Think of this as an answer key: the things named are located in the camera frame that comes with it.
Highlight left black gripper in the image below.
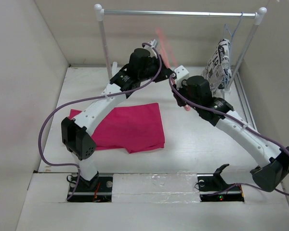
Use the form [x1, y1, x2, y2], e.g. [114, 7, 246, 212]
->
[138, 54, 172, 83]

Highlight pink plastic hanger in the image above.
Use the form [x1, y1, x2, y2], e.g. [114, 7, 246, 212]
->
[156, 28, 191, 111]

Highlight pink trousers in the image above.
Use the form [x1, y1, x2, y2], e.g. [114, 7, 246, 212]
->
[69, 103, 165, 154]

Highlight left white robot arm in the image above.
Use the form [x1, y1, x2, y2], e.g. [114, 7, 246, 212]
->
[61, 48, 174, 191]

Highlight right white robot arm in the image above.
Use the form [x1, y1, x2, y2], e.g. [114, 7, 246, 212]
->
[170, 76, 289, 192]

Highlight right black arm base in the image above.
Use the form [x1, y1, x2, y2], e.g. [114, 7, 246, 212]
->
[194, 164, 245, 202]

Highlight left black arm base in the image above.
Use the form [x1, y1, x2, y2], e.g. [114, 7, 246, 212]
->
[66, 174, 113, 203]

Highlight black white printed garment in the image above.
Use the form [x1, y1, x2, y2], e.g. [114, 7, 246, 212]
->
[201, 39, 232, 92]

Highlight white metal clothes rack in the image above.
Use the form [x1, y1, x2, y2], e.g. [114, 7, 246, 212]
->
[94, 3, 267, 93]

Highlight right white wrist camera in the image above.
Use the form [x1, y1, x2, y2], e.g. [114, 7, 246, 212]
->
[174, 65, 189, 88]

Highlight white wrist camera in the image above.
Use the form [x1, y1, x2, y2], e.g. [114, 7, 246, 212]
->
[174, 65, 189, 88]
[147, 39, 158, 52]

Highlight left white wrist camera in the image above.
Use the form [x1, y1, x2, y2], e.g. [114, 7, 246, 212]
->
[147, 39, 158, 52]

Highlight blue wire hanger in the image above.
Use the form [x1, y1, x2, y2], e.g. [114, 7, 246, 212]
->
[223, 12, 244, 89]

